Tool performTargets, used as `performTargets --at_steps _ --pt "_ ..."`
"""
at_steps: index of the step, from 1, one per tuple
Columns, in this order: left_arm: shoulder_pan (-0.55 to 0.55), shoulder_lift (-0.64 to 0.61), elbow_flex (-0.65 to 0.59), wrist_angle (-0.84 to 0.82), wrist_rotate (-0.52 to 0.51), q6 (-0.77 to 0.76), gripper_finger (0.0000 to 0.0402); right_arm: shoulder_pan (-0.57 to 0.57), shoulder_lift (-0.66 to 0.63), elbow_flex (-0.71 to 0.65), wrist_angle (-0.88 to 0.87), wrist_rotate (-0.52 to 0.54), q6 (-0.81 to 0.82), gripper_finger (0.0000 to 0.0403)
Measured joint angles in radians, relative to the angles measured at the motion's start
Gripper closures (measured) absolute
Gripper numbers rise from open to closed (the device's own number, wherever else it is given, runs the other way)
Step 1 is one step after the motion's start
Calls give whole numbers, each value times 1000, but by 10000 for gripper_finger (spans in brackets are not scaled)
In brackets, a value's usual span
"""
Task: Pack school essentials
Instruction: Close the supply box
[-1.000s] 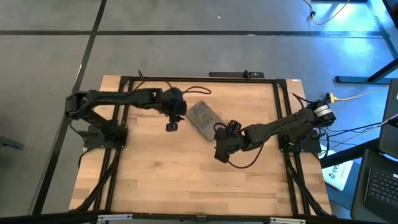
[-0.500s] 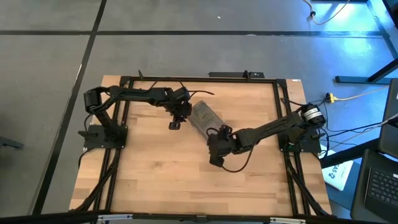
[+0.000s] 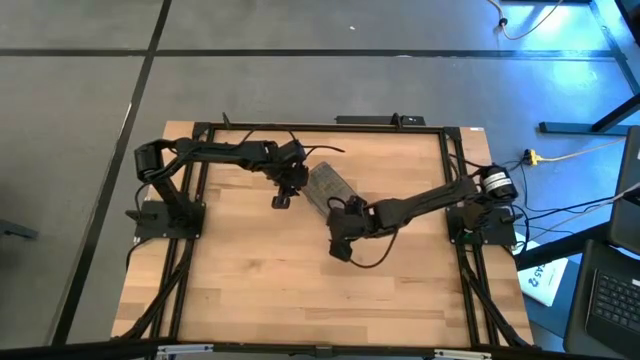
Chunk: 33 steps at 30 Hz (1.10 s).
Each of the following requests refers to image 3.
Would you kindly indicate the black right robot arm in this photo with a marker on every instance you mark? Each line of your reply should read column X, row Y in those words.
column 425, row 205

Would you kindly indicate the black laptop keyboard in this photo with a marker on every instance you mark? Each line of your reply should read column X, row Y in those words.
column 615, row 300

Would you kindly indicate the black monitor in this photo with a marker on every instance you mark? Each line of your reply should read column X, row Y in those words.
column 627, row 220

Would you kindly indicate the silver metal bracket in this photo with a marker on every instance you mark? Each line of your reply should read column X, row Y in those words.
column 462, row 354
column 185, row 349

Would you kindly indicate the clear plastic pencil case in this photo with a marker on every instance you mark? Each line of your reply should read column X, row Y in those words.
column 327, row 187

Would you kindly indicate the black metal table frame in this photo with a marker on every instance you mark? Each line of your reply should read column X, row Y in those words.
column 325, row 127

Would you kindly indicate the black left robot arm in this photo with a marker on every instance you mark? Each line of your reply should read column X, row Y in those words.
column 225, row 152

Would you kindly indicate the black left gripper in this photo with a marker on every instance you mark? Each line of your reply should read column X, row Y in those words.
column 292, row 177

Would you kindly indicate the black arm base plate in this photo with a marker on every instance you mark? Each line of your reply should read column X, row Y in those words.
column 500, row 232
column 150, row 227

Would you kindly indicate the black desk leg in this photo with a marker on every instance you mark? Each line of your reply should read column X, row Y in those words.
column 575, row 128

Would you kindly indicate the white printed paper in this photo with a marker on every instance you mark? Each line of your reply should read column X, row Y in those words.
column 545, row 282

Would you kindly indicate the grey chair foot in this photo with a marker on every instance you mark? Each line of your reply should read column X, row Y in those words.
column 17, row 230

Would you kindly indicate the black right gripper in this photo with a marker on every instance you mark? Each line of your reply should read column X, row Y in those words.
column 350, row 222

